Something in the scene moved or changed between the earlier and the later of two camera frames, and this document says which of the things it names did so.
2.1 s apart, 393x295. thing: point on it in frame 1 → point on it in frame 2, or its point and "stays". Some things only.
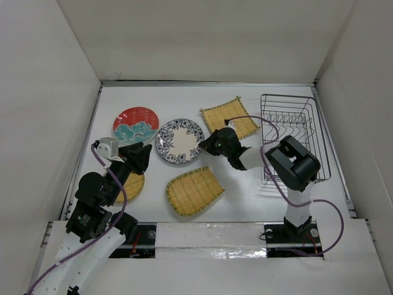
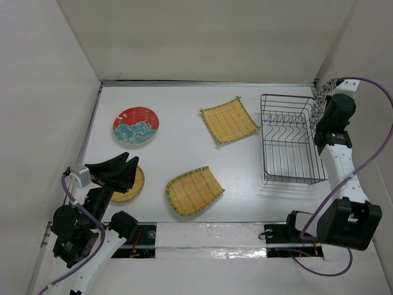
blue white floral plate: (178, 141) → (320, 101)
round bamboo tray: (133, 186) stays
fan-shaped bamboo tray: (191, 191) stays
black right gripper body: (218, 150) → (320, 123)
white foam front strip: (211, 240) stays
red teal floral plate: (136, 124) stays
